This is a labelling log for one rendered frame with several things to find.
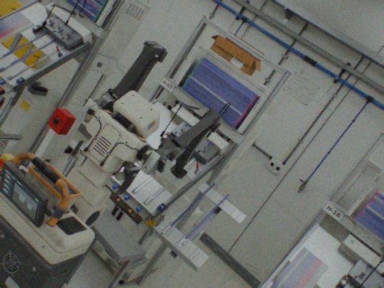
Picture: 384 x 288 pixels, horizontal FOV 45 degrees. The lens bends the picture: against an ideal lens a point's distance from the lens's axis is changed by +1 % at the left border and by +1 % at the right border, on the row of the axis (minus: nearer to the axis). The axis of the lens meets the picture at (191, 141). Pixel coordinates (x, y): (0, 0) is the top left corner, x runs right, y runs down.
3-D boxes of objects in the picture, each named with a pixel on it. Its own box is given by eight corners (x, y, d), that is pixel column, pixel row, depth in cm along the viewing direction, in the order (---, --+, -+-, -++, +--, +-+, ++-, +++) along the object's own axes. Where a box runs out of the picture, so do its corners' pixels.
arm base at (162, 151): (146, 148, 220) (164, 162, 217) (157, 140, 225) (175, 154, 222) (143, 158, 227) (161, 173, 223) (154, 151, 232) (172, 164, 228)
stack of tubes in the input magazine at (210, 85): (234, 128, 309) (257, 95, 303) (180, 87, 327) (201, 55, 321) (240, 129, 320) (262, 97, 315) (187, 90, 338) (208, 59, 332)
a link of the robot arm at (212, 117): (214, 101, 252) (228, 113, 250) (206, 114, 263) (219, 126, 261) (159, 143, 227) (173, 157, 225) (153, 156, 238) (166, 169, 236)
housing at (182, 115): (218, 161, 322) (221, 149, 311) (169, 121, 339) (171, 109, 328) (225, 155, 326) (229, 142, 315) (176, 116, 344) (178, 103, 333)
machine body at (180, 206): (121, 289, 325) (167, 221, 312) (59, 225, 350) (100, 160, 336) (163, 268, 385) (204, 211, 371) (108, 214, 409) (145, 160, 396)
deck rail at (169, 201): (152, 221, 286) (153, 215, 281) (150, 219, 286) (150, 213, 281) (224, 159, 323) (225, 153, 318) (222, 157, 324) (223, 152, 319)
